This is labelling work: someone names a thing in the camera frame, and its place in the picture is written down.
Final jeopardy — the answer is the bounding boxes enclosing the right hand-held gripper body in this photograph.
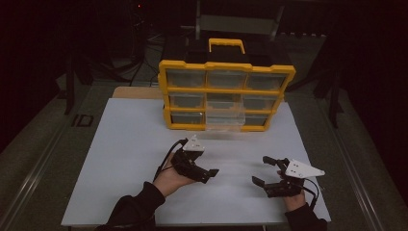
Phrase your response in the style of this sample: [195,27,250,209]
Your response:
[263,157,325,198]

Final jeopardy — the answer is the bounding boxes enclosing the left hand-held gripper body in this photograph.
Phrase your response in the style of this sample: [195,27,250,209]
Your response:
[170,134,210,182]

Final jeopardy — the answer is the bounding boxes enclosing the clear plastic drawer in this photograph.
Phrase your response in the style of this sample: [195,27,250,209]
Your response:
[205,95,246,133]

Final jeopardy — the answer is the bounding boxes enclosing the yellow black organizer cabinet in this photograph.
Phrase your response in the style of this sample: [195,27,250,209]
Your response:
[157,38,296,133]

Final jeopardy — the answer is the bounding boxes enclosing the person's left hand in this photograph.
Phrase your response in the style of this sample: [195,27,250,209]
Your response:
[153,152,196,197]

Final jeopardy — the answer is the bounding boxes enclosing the person's right hand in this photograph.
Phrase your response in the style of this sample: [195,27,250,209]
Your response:
[283,192,307,213]

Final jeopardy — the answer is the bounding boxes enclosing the white table board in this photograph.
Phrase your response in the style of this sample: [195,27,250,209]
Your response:
[61,97,332,227]

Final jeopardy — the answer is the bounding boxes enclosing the black stand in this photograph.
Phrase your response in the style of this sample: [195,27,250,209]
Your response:
[62,47,97,116]
[312,61,345,129]

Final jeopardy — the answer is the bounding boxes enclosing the grid of clear drawers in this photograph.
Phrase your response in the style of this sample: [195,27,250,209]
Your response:
[166,68,288,127]

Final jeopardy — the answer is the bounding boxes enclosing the grey metal stand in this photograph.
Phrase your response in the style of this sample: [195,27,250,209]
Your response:
[181,0,287,41]

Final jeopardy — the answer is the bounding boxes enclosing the left hand-held gripper cable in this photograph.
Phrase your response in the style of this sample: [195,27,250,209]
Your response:
[153,138,189,182]

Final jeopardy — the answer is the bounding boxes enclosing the hand-held gripper cable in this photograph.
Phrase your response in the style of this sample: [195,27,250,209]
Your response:
[302,177,320,211]
[153,138,189,182]

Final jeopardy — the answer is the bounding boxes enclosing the right hand-held gripper cable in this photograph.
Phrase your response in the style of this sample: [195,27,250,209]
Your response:
[302,177,320,211]

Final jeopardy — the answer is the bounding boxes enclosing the metal floor rail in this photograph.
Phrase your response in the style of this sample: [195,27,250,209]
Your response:
[0,121,78,231]
[317,99,389,231]

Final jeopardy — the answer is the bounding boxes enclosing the black floor cable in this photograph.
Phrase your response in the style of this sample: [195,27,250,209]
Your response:
[128,57,152,88]

